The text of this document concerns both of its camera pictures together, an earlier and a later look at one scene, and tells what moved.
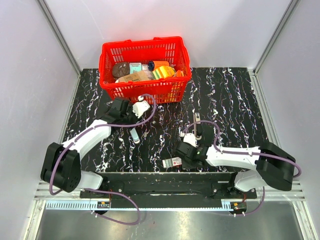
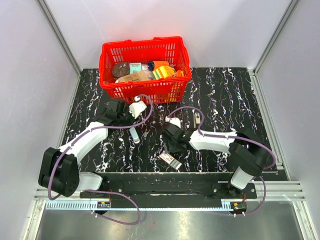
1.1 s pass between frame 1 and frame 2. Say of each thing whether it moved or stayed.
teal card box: stayed
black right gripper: moved
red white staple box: moved
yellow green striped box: stayed
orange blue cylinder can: stayed
